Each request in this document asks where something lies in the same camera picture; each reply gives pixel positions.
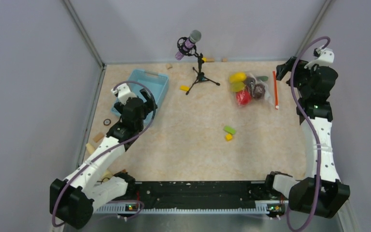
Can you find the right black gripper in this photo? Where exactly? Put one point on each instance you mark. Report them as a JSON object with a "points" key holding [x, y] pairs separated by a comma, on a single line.
{"points": [[288, 66]]}

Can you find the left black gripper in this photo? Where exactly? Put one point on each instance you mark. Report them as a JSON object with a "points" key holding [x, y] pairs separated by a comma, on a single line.
{"points": [[149, 105]]}

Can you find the green toy pepper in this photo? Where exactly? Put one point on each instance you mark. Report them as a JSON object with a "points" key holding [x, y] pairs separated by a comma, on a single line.
{"points": [[263, 78]]}

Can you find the clear zip top bag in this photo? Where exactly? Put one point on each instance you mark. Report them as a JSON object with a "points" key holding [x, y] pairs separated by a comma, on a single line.
{"points": [[249, 87]]}

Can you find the red toy tomato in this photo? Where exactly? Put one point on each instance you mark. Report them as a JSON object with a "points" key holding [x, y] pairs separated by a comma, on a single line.
{"points": [[243, 97]]}

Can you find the yellow toy squash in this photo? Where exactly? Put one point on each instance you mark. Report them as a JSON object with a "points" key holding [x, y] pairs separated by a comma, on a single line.
{"points": [[237, 77]]}

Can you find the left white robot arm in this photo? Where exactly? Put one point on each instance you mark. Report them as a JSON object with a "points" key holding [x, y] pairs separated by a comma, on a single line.
{"points": [[74, 199]]}

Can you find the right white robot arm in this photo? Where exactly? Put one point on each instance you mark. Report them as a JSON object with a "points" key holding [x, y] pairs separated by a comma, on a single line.
{"points": [[322, 185]]}

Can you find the yellow rectangular block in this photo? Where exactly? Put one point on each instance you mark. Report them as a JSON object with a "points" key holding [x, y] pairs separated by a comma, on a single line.
{"points": [[184, 88]]}

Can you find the cream toy cylinder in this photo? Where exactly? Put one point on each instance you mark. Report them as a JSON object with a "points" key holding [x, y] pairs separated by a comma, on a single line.
{"points": [[90, 148]]}

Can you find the black tripod mic stand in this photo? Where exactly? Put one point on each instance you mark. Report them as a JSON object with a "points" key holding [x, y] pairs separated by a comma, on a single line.
{"points": [[200, 78]]}

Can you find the green toy block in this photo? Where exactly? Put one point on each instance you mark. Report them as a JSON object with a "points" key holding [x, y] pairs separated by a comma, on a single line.
{"points": [[229, 130]]}

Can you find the small yellow toy cube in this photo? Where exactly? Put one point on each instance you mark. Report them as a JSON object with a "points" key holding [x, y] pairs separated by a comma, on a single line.
{"points": [[228, 137]]}

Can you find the purple microphone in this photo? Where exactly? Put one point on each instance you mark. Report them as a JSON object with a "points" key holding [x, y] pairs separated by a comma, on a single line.
{"points": [[187, 45]]}

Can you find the wooden block near wall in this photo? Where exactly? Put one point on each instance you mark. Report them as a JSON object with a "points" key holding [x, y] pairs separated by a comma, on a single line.
{"points": [[169, 66]]}

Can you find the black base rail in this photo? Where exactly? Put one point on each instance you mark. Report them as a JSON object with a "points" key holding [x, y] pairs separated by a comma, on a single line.
{"points": [[202, 194]]}

